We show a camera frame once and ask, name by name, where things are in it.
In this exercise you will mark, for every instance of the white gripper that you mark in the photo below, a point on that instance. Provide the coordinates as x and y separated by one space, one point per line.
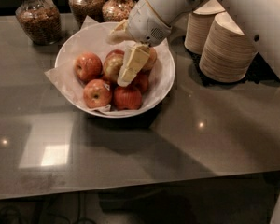
145 24

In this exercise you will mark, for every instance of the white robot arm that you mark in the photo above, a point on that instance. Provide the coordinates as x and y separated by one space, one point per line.
232 132

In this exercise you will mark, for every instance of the red apple back centre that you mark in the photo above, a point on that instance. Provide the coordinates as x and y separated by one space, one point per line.
115 51

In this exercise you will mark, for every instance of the red apple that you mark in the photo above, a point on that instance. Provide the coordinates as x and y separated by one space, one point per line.
97 93
141 82
127 98
87 66
115 51

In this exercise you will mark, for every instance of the yellow-red centre apple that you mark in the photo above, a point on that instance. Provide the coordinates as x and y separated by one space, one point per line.
112 65

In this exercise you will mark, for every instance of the yellow-red apple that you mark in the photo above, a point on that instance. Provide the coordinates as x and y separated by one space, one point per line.
112 65
151 60

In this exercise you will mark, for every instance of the yellow-red back right apple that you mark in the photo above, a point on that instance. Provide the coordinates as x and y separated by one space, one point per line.
151 60

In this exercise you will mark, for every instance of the white bowl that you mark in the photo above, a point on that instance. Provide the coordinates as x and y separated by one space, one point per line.
165 69

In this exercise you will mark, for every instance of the red apple far left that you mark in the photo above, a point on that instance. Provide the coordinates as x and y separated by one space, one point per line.
87 66

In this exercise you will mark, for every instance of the red apple front right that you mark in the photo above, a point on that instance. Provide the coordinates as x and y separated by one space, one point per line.
127 98

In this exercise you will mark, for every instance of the red apple front left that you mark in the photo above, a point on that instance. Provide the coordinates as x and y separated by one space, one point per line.
97 93

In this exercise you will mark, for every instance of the glass jar of colourful cereal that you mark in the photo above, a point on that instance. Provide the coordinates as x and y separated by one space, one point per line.
117 10

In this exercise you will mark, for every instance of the white paper liner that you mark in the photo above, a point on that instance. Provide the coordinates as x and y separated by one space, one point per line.
63 78

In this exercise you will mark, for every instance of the glass jar of dark cereal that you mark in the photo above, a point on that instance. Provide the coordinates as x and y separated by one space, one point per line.
86 8

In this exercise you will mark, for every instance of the back stack of paper bowls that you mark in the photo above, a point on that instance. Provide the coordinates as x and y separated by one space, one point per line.
199 23

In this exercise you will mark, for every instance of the stack of paper bowls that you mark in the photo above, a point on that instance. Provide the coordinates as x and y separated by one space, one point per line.
227 53
199 23

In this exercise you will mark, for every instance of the glass jar of granola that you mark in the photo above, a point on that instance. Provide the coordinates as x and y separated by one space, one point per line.
40 20

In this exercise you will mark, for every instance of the front stack of paper bowls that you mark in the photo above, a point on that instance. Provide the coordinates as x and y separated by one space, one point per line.
227 53

